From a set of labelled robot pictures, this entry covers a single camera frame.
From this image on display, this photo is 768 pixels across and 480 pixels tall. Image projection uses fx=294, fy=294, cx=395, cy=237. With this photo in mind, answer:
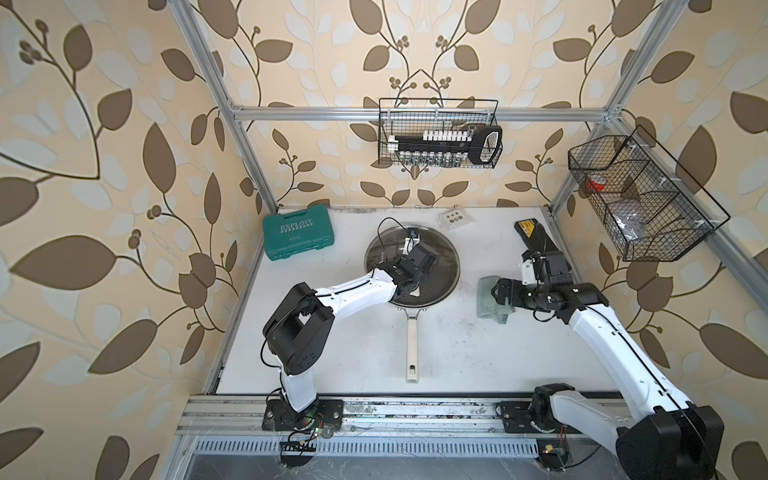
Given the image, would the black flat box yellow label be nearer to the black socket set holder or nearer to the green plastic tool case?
the black socket set holder

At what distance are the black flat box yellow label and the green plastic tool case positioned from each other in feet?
2.38

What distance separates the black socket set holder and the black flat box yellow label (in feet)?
1.18

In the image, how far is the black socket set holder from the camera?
824mm

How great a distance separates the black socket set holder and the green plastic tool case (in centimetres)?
43

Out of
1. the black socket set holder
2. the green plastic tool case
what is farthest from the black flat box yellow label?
the green plastic tool case

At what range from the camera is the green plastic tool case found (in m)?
1.07

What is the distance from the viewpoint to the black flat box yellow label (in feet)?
3.51
